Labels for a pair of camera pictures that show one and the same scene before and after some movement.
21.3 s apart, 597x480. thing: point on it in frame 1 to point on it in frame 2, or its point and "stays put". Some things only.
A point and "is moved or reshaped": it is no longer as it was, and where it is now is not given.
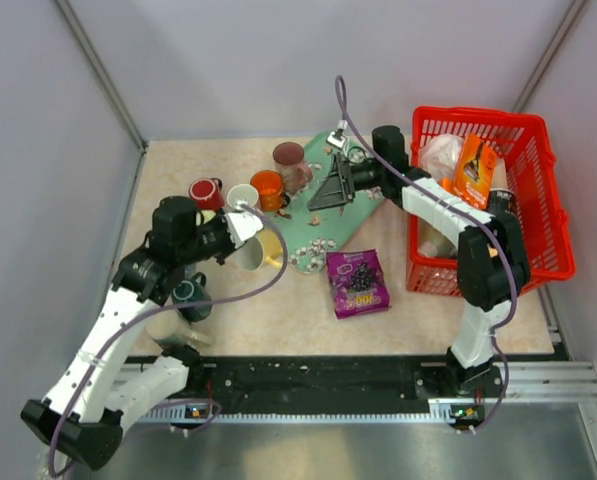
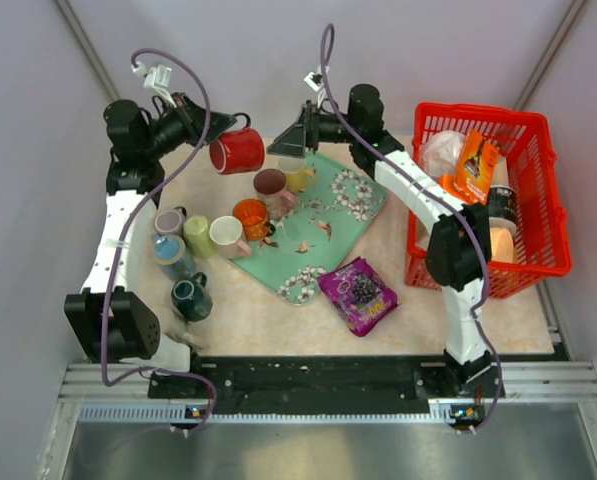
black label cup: [503, 201] stays put
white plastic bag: [439, 155] stays put
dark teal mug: [190, 292] stays put
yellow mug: [273, 248] to [298, 176]
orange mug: [269, 186] is moved or reshaped
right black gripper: [338, 188] to [304, 133]
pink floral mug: [288, 158] to [270, 187]
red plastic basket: [521, 142] stays put
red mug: [207, 192] to [238, 151]
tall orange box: [475, 180] stays put
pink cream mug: [242, 194] is moved or reshaped
